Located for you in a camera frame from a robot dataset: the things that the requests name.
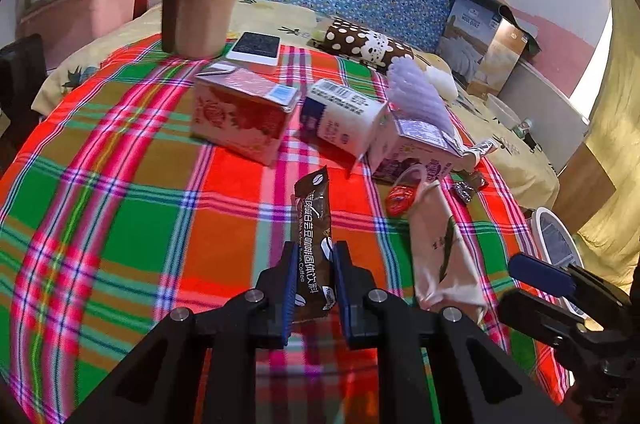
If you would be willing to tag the beige brown lidded mug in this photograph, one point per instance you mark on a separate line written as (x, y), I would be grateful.
(205, 24)

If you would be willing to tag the white striped wrapper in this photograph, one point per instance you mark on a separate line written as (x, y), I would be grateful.
(482, 149)

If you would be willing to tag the quilt package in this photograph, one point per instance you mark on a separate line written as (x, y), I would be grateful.
(470, 44)

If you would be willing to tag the brown candy wrapper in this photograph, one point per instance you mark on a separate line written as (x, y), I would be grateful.
(467, 190)

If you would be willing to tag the pink milk carton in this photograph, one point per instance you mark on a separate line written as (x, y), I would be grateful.
(235, 124)

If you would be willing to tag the wooden cabinet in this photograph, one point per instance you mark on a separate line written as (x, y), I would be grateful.
(587, 184)

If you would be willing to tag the black bag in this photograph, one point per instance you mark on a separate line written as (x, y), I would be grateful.
(20, 74)

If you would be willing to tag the brown polka dot pillow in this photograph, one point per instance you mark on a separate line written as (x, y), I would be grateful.
(350, 36)

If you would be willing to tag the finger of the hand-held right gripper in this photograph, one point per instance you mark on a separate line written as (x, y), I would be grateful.
(540, 316)
(542, 274)

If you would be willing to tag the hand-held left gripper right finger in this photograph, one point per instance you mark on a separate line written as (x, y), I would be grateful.
(340, 289)

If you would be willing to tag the yellow curtain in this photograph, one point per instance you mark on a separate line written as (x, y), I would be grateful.
(615, 154)

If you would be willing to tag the white bubble wrap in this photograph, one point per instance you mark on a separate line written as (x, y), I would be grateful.
(415, 89)

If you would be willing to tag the plaid blanket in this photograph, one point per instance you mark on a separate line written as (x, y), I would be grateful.
(125, 204)

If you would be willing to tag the small green capped bottle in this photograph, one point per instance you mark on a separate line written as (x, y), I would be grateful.
(522, 127)

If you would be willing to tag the red clear plastic wrapper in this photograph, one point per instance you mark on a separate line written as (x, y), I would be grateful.
(400, 200)

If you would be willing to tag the pink storage box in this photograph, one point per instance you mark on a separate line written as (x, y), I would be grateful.
(100, 4)

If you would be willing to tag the purple milk carton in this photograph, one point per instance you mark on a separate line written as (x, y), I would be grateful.
(400, 154)

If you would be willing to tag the beige paper packet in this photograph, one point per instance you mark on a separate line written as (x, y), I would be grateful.
(440, 254)

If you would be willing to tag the brown coffee sachet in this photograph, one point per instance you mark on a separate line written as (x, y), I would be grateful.
(312, 244)

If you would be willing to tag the white blue milk carton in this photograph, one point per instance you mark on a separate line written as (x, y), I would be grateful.
(340, 119)

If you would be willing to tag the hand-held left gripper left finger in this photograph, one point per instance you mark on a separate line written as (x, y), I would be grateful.
(288, 294)

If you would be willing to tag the white smartphone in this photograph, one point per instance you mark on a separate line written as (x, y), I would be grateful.
(255, 49)

